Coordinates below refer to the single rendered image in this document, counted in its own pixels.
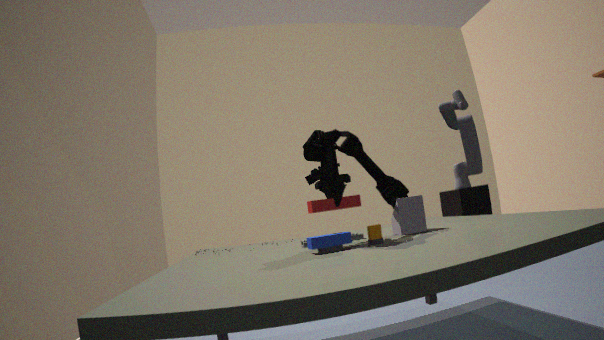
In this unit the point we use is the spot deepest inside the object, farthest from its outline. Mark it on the brown rectangular block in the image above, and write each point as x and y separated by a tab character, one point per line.
374	232

